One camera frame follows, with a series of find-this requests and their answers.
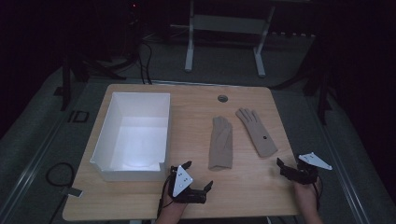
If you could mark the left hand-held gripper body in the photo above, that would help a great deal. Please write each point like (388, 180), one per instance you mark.
(183, 182)

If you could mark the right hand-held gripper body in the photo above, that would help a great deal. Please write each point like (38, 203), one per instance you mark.
(306, 172)

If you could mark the plain beige glove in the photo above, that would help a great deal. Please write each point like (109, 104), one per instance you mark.
(221, 146)

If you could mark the beige glove with dark dot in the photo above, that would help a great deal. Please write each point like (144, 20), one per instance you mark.
(257, 133)

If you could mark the white box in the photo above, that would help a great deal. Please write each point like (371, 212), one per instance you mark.
(137, 137)

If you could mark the person's right hand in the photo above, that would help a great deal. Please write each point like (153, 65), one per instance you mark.
(306, 196)

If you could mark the person's left hand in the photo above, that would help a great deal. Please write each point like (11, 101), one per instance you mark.
(172, 208)

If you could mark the black stand with angled legs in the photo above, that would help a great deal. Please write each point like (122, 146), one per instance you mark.
(322, 93)

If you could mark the grey tape on floor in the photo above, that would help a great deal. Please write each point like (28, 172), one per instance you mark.
(74, 192)

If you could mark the black tripod stand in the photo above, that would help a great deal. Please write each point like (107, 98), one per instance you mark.
(67, 81)

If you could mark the white metal stand frame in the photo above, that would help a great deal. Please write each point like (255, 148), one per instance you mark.
(229, 24)

